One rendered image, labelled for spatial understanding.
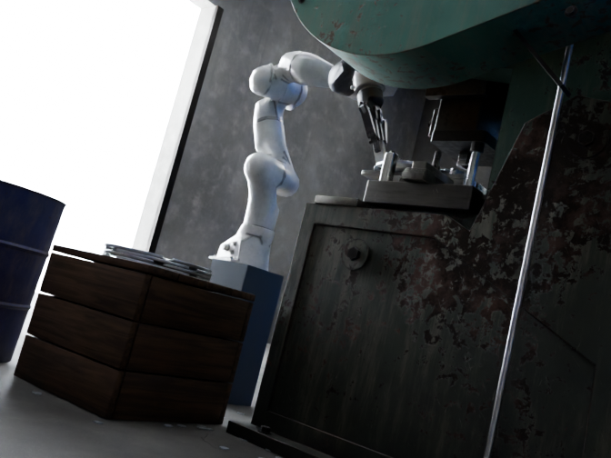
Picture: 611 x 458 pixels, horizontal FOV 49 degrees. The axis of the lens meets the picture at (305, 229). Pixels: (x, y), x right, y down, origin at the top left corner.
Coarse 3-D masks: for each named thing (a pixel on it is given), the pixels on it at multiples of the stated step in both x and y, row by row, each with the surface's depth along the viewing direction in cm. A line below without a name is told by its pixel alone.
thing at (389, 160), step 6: (390, 156) 173; (396, 156) 174; (384, 162) 174; (390, 162) 173; (396, 162) 175; (384, 168) 174; (390, 168) 173; (384, 174) 173; (390, 174) 173; (384, 180) 173; (390, 180) 173
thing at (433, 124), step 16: (496, 96) 180; (448, 112) 180; (464, 112) 177; (480, 112) 174; (496, 112) 181; (432, 128) 185; (448, 128) 178; (464, 128) 175; (480, 128) 174; (496, 128) 182
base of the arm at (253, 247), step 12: (240, 228) 228; (252, 228) 225; (264, 228) 225; (228, 240) 231; (240, 240) 224; (252, 240) 224; (264, 240) 225; (228, 252) 227; (240, 252) 222; (252, 252) 223; (264, 252) 225; (252, 264) 222; (264, 264) 224
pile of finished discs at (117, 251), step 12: (108, 252) 167; (120, 252) 165; (132, 252) 163; (144, 252) 163; (156, 264) 166; (168, 264) 164; (180, 264) 165; (192, 264) 167; (192, 276) 185; (204, 276) 172
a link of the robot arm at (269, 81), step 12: (288, 60) 224; (264, 72) 229; (276, 72) 230; (288, 72) 224; (252, 84) 231; (264, 84) 229; (276, 84) 231; (288, 84) 232; (264, 96) 235; (276, 96) 234
